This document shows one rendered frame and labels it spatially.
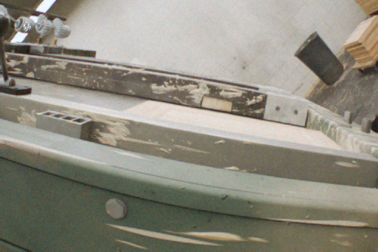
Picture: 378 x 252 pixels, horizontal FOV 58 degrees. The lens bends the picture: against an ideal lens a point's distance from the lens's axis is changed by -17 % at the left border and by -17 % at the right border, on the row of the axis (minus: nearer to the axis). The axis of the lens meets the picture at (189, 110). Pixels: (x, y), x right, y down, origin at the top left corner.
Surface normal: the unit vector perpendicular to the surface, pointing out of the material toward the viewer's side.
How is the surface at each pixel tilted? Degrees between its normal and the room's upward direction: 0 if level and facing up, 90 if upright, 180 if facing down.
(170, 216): 90
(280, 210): 90
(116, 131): 90
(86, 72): 90
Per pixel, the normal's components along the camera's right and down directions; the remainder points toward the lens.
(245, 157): -0.11, 0.11
